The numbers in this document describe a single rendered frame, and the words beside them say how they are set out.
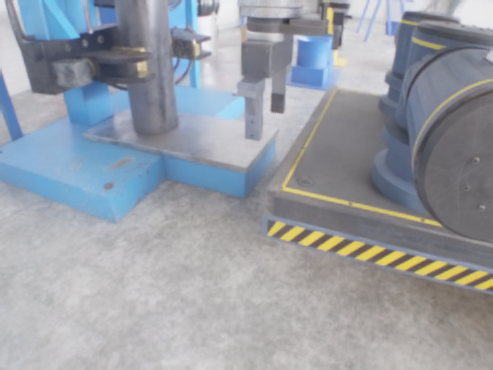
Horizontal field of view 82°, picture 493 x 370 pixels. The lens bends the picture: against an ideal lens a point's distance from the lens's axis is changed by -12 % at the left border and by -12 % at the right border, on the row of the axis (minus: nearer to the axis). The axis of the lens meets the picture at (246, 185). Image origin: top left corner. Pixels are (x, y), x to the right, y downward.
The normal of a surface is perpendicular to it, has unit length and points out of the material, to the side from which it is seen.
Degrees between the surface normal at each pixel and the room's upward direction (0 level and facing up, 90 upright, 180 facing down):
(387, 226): 90
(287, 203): 90
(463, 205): 95
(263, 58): 90
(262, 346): 0
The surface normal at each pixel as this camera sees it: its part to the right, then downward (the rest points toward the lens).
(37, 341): 0.01, -0.83
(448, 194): -0.45, 0.54
